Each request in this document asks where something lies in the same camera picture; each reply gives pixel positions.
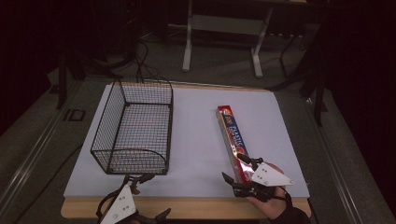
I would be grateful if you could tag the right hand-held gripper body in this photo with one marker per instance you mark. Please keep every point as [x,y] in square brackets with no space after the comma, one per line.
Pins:
[269,176]

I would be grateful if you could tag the person's right hand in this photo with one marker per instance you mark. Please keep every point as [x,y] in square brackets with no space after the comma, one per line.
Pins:
[274,207]

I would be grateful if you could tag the black metal stand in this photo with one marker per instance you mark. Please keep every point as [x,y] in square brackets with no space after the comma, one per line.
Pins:
[77,67]
[314,77]

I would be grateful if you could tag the pale table mat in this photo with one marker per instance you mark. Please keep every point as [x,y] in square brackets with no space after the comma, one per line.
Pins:
[199,140]

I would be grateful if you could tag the grey metal floor rail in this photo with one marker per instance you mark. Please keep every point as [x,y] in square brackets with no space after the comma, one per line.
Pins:
[34,155]
[339,174]

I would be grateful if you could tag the long plastic wrap box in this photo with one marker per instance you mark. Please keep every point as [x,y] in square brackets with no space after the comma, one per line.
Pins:
[234,137]

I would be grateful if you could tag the white metal desk frame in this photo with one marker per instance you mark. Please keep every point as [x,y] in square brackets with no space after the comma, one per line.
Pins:
[224,25]

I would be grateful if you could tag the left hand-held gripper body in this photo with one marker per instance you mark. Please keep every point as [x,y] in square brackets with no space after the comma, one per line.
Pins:
[120,205]

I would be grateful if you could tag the black rectangular floor bracket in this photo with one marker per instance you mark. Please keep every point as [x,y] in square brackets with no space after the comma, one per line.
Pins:
[74,114]

